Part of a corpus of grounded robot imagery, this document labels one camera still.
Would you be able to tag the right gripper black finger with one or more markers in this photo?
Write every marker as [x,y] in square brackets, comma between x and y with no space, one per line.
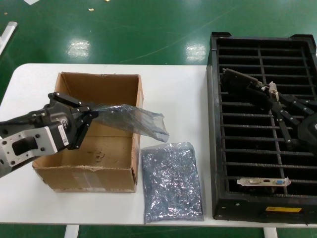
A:
[302,104]
[284,124]

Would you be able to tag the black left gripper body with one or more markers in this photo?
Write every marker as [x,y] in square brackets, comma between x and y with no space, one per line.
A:
[62,116]

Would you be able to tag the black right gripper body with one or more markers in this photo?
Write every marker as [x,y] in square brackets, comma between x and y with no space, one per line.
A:
[308,134]

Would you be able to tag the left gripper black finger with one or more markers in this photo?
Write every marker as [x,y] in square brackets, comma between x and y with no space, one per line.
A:
[83,129]
[67,100]

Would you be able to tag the translucent grey antistatic bag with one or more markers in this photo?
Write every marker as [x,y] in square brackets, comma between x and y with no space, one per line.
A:
[133,119]

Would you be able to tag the graphics card with black heatsink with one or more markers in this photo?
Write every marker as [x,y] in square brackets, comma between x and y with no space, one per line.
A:
[240,86]

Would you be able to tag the black slotted plastic container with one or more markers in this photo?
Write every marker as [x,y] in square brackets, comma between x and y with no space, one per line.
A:
[215,136]

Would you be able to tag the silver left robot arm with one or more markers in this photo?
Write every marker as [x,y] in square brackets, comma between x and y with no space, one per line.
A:
[10,158]

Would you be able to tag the brown cardboard box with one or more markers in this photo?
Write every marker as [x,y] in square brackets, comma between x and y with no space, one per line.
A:
[99,86]

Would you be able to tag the yellow container label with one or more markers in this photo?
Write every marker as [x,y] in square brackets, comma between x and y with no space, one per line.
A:
[282,210]

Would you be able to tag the white plastic pipe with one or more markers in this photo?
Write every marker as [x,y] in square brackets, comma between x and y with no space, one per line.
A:
[8,31]

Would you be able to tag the white table leg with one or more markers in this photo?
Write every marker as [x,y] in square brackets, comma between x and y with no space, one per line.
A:
[270,233]
[71,231]

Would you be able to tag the crinkled blue-grey antistatic bag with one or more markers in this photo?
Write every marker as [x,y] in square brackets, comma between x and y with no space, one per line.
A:
[171,183]

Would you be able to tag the white paper sheet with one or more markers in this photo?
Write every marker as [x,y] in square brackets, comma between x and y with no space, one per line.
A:
[31,1]

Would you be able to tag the graphics card with silver bracket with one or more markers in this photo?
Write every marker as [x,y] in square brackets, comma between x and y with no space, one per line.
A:
[255,182]

